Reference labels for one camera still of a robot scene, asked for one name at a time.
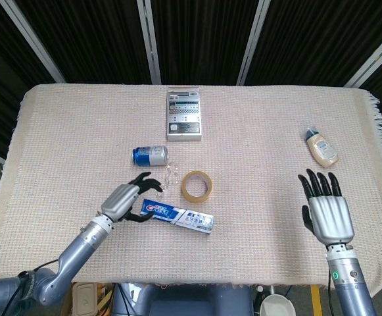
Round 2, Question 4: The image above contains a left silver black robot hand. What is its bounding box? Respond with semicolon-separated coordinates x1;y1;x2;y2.
100;171;164;224

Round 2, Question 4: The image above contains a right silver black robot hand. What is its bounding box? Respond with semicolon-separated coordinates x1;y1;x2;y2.
297;169;356;245

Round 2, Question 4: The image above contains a blue white toothpaste box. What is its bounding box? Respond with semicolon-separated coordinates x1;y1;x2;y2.
140;198;215;234

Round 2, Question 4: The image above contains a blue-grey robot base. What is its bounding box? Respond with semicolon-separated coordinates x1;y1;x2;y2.
111;282;256;316

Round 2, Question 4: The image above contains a blue silver drink can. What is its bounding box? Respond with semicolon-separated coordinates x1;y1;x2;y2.
131;145;169;167

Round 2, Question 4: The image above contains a clear plastic strip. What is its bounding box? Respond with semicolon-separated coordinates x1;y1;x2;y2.
156;161;180;198

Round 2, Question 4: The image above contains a tan packing tape roll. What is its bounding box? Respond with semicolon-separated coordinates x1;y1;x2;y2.
181;170;213;202

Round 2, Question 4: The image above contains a beige squeeze bottle blue cap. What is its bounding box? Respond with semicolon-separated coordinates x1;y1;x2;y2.
304;126;339;169

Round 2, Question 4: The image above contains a white bowl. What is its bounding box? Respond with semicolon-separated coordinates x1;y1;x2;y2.
260;294;295;316

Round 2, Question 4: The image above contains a beige lidded food container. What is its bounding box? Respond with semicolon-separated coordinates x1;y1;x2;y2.
71;282;98;316

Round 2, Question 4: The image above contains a silver grey printed carton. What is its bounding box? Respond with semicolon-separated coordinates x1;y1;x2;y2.
166;86;202;142

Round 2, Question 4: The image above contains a beige woven tablecloth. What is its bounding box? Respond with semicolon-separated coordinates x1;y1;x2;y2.
0;84;382;294

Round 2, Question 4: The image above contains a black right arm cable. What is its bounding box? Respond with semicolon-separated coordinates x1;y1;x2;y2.
328;289;337;316

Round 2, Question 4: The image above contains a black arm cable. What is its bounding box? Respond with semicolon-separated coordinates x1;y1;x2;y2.
328;289;337;316
18;258;60;276

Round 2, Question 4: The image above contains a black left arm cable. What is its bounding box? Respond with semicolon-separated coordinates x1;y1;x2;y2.
18;258;60;276

